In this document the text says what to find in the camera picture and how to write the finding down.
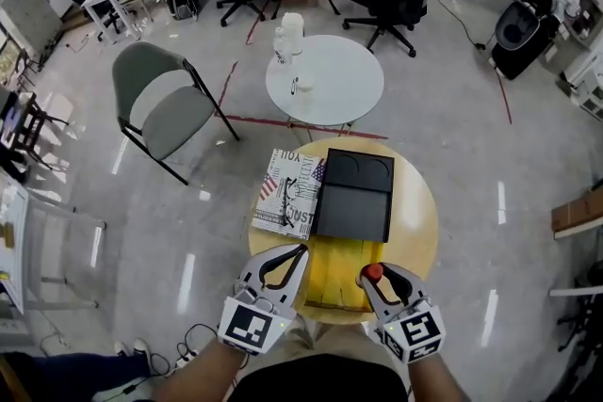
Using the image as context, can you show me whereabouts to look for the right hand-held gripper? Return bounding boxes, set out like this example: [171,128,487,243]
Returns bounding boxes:
[358,263,447,364]

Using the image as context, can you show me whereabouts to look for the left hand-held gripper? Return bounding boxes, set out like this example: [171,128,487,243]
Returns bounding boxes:
[217,243,310,355]

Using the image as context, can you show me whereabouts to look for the yellow wooden tray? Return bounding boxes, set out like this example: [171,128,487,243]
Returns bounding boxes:
[305,148,396,313]

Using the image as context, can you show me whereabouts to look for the person's left forearm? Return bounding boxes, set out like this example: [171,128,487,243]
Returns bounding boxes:
[153,336,249,402]

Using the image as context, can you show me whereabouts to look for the person's right forearm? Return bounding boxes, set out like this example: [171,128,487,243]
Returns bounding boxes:
[407,352,467,402]

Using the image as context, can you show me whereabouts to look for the long cardboard box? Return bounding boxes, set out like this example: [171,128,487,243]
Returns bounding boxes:
[550,185,603,240]

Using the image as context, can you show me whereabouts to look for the printed newspaper-pattern book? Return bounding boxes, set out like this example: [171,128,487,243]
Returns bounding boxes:
[251,148,328,242]

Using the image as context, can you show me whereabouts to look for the black eyeglasses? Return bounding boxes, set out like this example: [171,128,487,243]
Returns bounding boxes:
[278,176,300,230]

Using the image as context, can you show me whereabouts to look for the person's beige trousers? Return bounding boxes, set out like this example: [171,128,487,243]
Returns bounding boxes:
[282,317,378,359]

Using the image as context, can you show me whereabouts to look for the round wooden table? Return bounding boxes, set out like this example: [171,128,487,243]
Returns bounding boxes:
[248,136,440,326]

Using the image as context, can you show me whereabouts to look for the person's black shirt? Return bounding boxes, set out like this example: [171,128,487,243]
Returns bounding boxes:
[230,352,409,402]

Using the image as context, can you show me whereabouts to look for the white power strip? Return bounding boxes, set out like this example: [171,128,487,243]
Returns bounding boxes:
[176,346,202,368]

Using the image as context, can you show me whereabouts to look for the small white cup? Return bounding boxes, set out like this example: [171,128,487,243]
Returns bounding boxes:
[290,74,316,94]

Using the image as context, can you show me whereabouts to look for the grey padded chair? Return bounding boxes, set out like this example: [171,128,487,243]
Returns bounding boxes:
[111,40,240,186]

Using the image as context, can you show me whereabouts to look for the black swivel chair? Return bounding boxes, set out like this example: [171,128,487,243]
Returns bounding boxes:
[555,261,603,352]
[96,0,138,37]

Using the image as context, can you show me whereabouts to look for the round white table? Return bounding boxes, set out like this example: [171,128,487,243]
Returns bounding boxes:
[265,34,385,142]

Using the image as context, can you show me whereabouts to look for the clear plastic bottle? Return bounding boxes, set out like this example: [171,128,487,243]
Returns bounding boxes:
[272,26,293,66]

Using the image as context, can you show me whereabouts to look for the white plastic jug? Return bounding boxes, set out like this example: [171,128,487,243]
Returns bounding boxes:
[281,11,304,56]

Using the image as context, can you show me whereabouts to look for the white side table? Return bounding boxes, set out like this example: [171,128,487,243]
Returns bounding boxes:
[0,169,107,314]

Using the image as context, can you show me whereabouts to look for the black backpack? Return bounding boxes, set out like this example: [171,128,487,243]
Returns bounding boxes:
[167,0,201,22]

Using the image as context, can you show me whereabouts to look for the small white cabinet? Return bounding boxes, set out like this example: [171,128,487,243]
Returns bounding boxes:
[562,46,603,121]

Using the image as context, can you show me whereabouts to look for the dark wooden chair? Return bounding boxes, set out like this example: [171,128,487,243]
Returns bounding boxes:
[0,49,71,170]

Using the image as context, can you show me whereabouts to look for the grey metal locker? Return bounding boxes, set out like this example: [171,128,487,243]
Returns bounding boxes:
[0,0,62,46]

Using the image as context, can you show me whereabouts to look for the black power cable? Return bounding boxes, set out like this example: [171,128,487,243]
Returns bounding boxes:
[101,322,222,396]

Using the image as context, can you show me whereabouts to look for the black floor cable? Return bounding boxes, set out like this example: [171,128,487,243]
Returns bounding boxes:
[431,0,487,52]

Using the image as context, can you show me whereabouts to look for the grey wooden wall cabinet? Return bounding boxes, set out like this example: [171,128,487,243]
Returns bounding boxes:
[541,0,603,76]

